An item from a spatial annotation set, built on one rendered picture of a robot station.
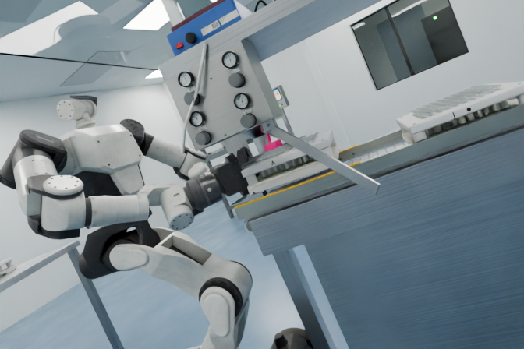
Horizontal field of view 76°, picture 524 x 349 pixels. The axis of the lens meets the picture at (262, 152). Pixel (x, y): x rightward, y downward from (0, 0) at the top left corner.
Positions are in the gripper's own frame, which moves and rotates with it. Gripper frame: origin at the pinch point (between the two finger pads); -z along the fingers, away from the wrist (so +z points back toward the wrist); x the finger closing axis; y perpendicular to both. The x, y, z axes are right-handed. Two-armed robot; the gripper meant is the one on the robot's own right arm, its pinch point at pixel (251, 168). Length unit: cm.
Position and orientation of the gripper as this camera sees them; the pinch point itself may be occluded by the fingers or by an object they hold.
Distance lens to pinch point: 96.0
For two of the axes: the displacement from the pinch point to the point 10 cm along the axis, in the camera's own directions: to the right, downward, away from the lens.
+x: 4.1, 9.1, 0.5
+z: -8.7, 4.1, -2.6
